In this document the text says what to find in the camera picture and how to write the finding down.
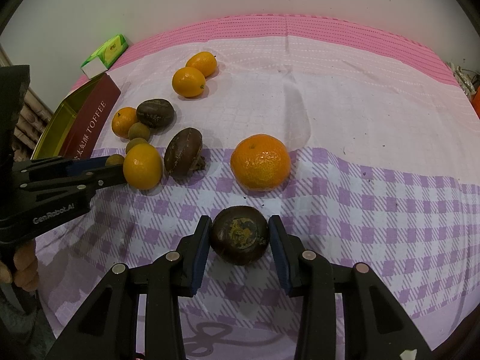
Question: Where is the mandarin orange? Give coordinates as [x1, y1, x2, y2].
[230, 134, 291, 192]
[111, 106, 137, 139]

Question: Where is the near back orange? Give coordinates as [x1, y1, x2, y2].
[172, 67, 206, 98]

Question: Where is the dark passion fruit gripped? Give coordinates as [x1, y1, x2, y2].
[209, 205, 270, 266]

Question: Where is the green tissue box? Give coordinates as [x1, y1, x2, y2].
[80, 34, 128, 79]

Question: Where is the small green fruit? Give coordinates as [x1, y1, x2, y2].
[125, 137, 148, 154]
[128, 122, 151, 141]
[105, 154, 125, 167]

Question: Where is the far back orange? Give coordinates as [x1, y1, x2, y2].
[185, 51, 217, 77]

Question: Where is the dark passion fruit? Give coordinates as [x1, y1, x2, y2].
[137, 98, 175, 129]
[163, 127, 206, 179]

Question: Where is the large yellow orange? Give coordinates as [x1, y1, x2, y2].
[123, 143, 163, 190]

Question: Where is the pink purple checked tablecloth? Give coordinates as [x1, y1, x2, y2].
[37, 16, 479, 347]

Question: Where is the person left hand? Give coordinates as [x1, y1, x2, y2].
[0, 240, 39, 292]

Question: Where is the gold toffee tin box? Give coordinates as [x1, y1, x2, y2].
[32, 73, 120, 159]

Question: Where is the black cable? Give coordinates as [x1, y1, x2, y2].
[183, 322, 301, 357]

